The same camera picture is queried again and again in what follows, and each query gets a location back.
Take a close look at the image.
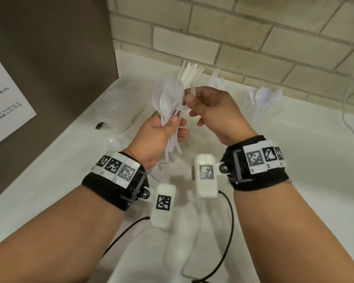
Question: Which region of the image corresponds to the bundle of mixed white cutlery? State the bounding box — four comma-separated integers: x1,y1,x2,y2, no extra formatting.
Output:
151,77,187,164

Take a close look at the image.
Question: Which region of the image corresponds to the person's right forearm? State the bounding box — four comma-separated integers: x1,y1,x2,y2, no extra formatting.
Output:
233,180,354,283

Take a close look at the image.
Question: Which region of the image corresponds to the white paper notice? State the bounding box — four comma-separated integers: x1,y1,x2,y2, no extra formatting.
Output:
0,45,38,152

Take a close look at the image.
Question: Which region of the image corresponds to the black camera cable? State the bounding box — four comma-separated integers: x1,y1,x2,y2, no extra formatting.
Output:
181,189,235,283
101,216,152,259

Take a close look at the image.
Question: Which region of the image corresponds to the person's right hand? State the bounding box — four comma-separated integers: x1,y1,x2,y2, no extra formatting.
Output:
183,86,259,147

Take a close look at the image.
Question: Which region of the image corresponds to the clear plastic bag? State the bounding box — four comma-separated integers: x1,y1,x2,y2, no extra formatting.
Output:
95,77,156,133

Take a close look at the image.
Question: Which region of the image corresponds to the bunch of white plastic forks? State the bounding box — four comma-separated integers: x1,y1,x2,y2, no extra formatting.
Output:
209,68,225,89

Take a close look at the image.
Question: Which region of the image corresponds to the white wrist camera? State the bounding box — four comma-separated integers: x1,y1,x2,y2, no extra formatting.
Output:
191,153,219,199
149,183,177,229

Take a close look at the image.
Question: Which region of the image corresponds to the black wristband with marker tags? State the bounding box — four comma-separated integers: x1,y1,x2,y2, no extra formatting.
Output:
81,151,151,212
219,135,290,192

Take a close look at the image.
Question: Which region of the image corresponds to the brown partition panel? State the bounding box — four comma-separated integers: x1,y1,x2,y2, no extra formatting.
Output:
0,0,120,206

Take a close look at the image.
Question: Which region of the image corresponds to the person's left hand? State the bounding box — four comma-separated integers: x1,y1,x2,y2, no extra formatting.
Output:
122,110,190,171

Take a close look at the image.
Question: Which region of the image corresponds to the person's left forearm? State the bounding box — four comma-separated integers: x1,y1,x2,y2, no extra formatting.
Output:
0,185,127,283

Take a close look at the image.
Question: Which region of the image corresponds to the bunch of white plastic spoons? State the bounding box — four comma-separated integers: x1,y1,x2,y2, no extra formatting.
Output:
249,86,284,125

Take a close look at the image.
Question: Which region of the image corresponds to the clear plastic cup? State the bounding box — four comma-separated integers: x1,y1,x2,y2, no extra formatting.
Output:
250,99,285,127

